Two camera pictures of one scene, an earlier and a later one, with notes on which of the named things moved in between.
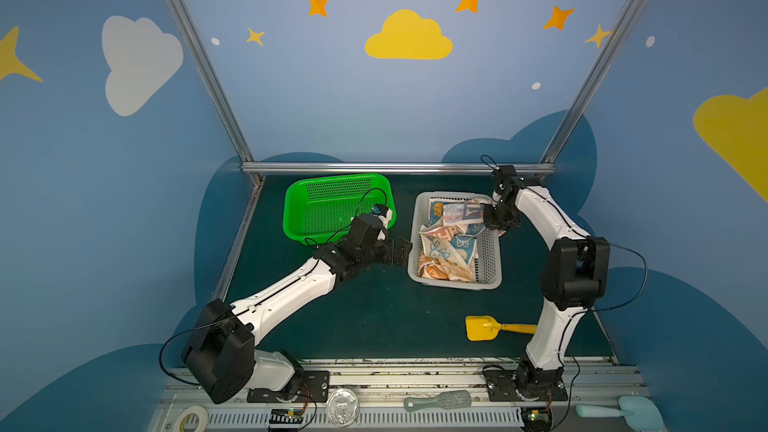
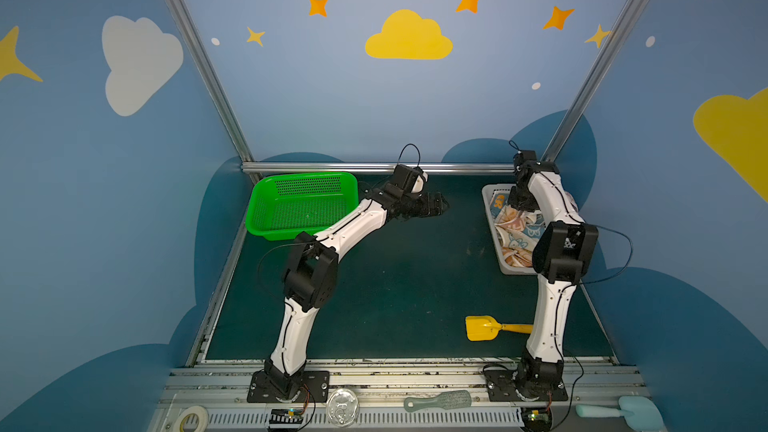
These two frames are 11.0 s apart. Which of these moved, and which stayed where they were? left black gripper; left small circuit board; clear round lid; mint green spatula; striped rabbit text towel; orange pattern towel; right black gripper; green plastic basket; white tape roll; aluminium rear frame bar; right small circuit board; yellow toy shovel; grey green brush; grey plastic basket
Moved: green plastic basket; right black gripper; orange pattern towel; grey plastic basket; striped rabbit text towel; left black gripper
Stayed: yellow toy shovel; clear round lid; aluminium rear frame bar; left small circuit board; mint green spatula; grey green brush; white tape roll; right small circuit board
